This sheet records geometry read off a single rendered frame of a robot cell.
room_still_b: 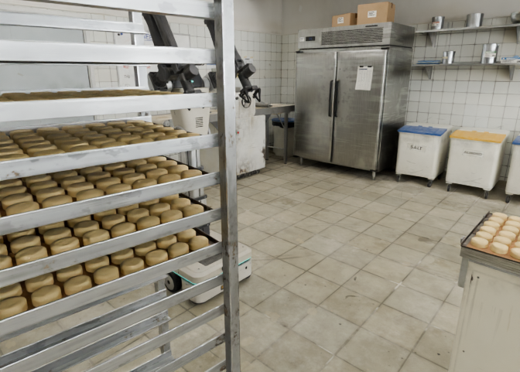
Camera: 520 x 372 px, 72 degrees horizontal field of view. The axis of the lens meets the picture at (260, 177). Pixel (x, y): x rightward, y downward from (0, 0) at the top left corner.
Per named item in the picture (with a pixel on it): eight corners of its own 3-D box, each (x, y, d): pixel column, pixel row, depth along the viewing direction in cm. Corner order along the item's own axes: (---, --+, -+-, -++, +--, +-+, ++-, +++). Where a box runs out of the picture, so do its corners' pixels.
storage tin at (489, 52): (497, 63, 439) (501, 44, 433) (494, 63, 427) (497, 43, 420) (480, 63, 450) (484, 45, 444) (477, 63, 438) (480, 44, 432)
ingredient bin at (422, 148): (391, 181, 497) (397, 126, 475) (406, 172, 544) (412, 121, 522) (432, 189, 464) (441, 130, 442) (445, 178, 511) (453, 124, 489)
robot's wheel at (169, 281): (161, 267, 249) (168, 264, 253) (162, 288, 253) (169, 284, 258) (174, 276, 239) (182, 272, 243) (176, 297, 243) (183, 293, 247)
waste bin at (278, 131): (306, 154, 663) (307, 117, 644) (289, 158, 625) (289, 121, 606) (283, 149, 698) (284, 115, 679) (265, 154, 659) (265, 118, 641)
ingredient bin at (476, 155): (440, 191, 456) (449, 131, 435) (453, 180, 502) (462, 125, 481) (490, 201, 422) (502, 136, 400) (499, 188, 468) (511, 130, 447)
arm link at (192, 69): (183, 64, 199) (170, 64, 192) (195, 53, 191) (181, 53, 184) (191, 84, 198) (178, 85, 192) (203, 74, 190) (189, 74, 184)
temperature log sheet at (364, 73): (371, 90, 466) (373, 66, 457) (370, 90, 464) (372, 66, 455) (355, 90, 480) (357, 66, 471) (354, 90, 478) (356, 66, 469)
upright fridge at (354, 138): (398, 170, 552) (415, 27, 494) (373, 183, 488) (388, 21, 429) (321, 156, 642) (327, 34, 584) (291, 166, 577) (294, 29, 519)
